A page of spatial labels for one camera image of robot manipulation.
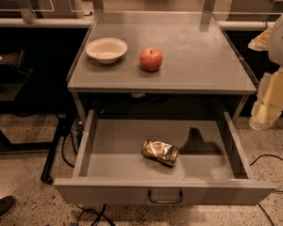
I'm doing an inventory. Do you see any grey open drawer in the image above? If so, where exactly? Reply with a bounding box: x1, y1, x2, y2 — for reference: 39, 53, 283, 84
54, 112, 275, 205

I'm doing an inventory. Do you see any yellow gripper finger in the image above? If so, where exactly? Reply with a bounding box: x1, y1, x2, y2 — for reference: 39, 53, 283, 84
249, 67, 283, 131
248, 27, 272, 52

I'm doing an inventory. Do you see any grey counter cabinet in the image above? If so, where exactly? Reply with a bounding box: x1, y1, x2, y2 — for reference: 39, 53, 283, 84
67, 0, 256, 121

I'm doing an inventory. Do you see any white bowl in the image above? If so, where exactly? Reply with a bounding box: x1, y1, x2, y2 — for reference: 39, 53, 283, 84
85, 38, 127, 64

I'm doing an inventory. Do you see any white horizontal rail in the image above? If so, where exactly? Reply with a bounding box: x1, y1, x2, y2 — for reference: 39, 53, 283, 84
0, 18, 275, 31

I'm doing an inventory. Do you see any black side table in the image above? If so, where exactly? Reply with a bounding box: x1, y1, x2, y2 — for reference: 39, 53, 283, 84
0, 73, 63, 185

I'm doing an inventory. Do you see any red apple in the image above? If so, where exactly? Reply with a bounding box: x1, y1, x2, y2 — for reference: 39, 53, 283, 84
140, 47, 163, 72

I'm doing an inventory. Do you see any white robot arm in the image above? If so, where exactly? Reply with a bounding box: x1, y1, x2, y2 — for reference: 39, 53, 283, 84
248, 13, 283, 131

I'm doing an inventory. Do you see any black right floor cable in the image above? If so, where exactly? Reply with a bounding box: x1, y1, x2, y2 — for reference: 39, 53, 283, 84
248, 153, 283, 226

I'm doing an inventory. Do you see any black shoe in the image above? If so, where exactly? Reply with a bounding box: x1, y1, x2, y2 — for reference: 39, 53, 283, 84
0, 195, 16, 219

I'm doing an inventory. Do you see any black floor cable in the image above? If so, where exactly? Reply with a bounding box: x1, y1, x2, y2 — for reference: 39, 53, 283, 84
248, 153, 283, 226
60, 129, 117, 226

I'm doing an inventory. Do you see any black drawer handle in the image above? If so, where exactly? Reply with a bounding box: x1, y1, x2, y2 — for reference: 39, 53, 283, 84
147, 190, 183, 204

